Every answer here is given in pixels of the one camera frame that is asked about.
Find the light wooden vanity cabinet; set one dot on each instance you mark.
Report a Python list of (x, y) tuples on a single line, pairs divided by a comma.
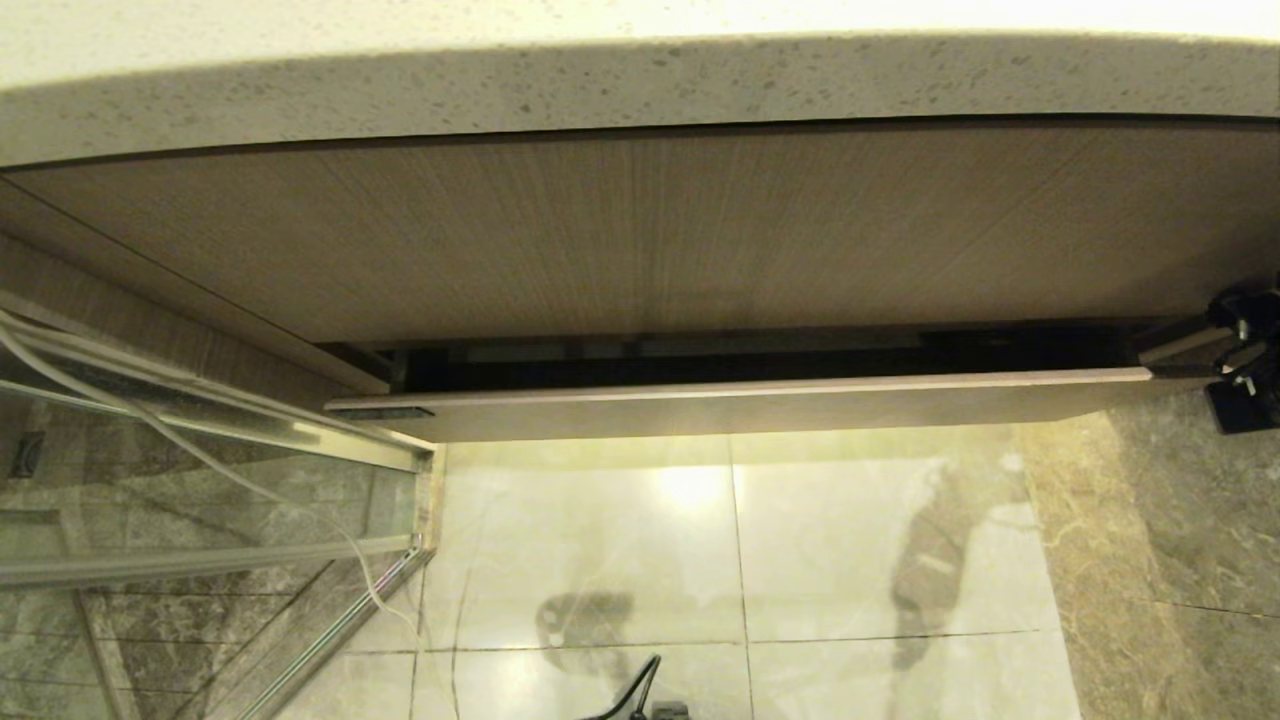
[(640, 240)]

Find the aluminium shower track rail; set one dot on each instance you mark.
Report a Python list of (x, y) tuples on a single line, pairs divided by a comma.
[(250, 435)]

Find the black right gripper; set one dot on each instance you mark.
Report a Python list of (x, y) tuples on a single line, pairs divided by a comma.
[(1250, 405)]

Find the chrome floor rail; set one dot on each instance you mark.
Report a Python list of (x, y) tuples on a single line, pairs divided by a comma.
[(340, 630)]

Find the aluminium glass door bar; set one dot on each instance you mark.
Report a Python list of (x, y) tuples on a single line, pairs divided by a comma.
[(200, 562)]

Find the clear glass shower panel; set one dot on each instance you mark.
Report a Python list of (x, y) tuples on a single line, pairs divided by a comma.
[(150, 510)]

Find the light wooden vanity drawer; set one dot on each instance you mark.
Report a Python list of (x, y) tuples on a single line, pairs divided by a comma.
[(750, 405)]

